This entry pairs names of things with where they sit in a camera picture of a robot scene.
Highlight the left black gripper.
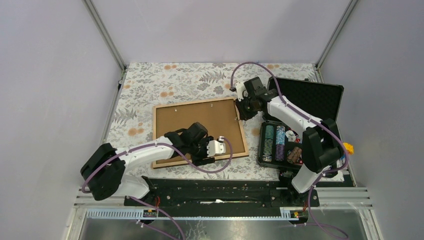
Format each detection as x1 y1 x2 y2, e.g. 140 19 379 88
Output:
188 136 215 167

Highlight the black picture frame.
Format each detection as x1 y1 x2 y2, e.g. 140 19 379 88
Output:
153 97 249 161

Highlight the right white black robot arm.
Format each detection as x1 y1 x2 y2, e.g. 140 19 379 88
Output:
230 77 348 206

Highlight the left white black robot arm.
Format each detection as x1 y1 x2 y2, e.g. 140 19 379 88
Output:
80 122 226 206

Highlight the black poker chip case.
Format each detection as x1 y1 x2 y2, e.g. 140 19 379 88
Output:
257 77 344 174

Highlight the floral table mat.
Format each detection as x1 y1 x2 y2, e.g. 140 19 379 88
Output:
106 62 316 181

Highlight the yellow blue tape dispenser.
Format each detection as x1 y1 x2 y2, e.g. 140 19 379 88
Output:
340 142 354 160

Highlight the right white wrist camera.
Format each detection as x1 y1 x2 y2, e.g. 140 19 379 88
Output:
230 82 249 102

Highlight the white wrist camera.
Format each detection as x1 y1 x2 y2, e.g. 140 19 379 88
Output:
230 82 249 102
206 136 226 157

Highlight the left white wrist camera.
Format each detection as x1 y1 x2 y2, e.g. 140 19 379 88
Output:
206 136 226 157

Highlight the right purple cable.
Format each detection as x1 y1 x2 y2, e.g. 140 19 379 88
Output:
229 61 351 240

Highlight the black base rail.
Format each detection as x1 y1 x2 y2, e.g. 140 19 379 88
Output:
141 178 320 213

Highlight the grey slotted cable duct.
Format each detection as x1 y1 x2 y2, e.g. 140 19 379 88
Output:
86 206 299 221

